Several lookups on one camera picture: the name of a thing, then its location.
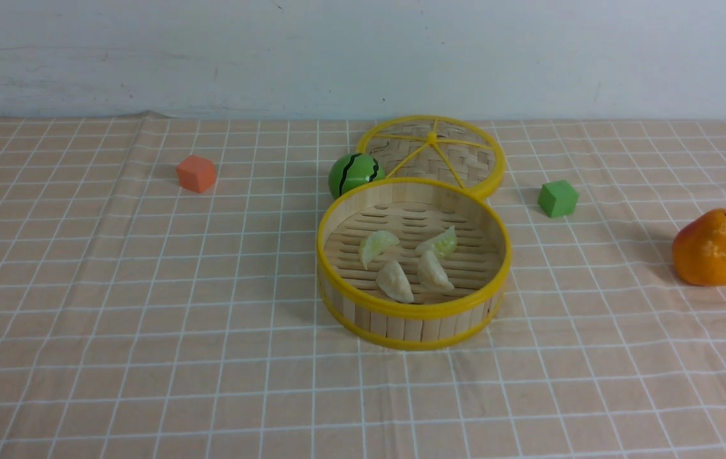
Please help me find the green watermelon toy ball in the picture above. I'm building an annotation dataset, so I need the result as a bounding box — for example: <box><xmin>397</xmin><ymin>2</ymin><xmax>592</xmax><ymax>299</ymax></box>
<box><xmin>328</xmin><ymin>153</ymin><xmax>386</xmax><ymax>200</ymax></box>

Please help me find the green dumpling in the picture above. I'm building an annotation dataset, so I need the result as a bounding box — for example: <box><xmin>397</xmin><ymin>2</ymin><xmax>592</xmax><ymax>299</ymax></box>
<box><xmin>359</xmin><ymin>230</ymin><xmax>400</xmax><ymax>270</ymax></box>
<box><xmin>415</xmin><ymin>226</ymin><xmax>458</xmax><ymax>259</ymax></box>

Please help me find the beige dumpling front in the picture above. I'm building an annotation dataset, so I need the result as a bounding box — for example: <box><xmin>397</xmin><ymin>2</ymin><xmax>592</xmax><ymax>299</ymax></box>
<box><xmin>416</xmin><ymin>249</ymin><xmax>455</xmax><ymax>293</ymax></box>

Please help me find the checked peach tablecloth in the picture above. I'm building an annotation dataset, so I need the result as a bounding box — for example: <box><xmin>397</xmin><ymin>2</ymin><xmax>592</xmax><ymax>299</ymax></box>
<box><xmin>0</xmin><ymin>113</ymin><xmax>726</xmax><ymax>458</ymax></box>

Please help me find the green dumpling front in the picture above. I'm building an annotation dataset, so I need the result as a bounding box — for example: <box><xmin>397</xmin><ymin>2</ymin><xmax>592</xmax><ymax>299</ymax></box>
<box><xmin>359</xmin><ymin>230</ymin><xmax>400</xmax><ymax>270</ymax></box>

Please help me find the green cube block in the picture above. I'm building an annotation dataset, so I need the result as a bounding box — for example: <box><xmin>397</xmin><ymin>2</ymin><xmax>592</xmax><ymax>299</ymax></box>
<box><xmin>537</xmin><ymin>180</ymin><xmax>579</xmax><ymax>219</ymax></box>

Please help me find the bamboo steamer tray yellow rim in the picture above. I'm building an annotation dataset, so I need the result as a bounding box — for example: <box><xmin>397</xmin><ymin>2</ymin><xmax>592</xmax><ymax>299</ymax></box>
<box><xmin>316</xmin><ymin>178</ymin><xmax>513</xmax><ymax>351</ymax></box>

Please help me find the orange yellow toy pear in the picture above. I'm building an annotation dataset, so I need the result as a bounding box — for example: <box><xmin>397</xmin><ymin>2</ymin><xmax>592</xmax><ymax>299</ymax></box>
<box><xmin>672</xmin><ymin>208</ymin><xmax>726</xmax><ymax>287</ymax></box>

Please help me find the orange cube block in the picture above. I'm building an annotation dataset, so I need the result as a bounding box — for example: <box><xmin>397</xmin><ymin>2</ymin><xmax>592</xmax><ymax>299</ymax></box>
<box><xmin>175</xmin><ymin>155</ymin><xmax>217</xmax><ymax>194</ymax></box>

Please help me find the beige dumpling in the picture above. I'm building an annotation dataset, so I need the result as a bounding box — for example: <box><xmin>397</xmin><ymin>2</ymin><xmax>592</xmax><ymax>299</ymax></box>
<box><xmin>416</xmin><ymin>249</ymin><xmax>455</xmax><ymax>293</ymax></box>
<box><xmin>375</xmin><ymin>259</ymin><xmax>414</xmax><ymax>304</ymax></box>

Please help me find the bamboo steamer lid yellow rim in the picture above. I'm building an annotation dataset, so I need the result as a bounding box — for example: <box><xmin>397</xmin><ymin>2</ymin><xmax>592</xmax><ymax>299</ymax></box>
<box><xmin>355</xmin><ymin>114</ymin><xmax>507</xmax><ymax>200</ymax></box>

